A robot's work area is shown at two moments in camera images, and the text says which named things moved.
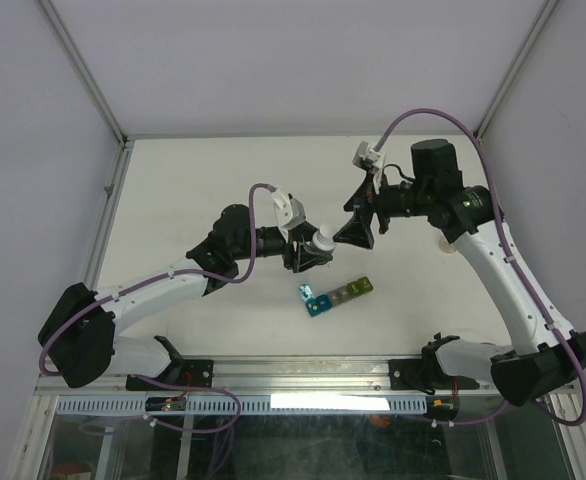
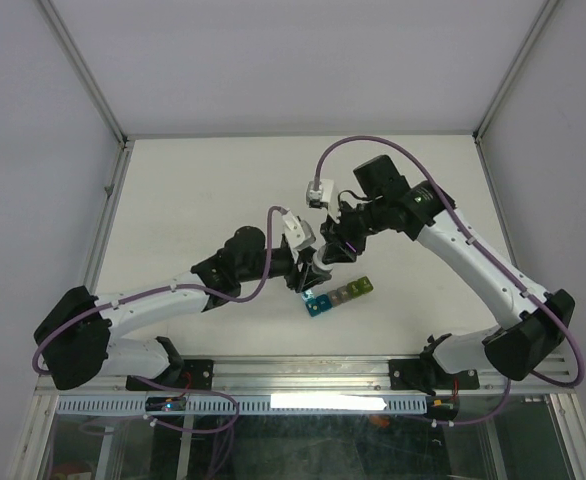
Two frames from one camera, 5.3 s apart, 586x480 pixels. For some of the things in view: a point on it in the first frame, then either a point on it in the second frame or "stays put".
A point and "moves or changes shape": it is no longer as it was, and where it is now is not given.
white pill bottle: x=323 y=243 moves or changes shape
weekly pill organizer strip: x=323 y=303 stays put
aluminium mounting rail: x=291 y=376 stays put
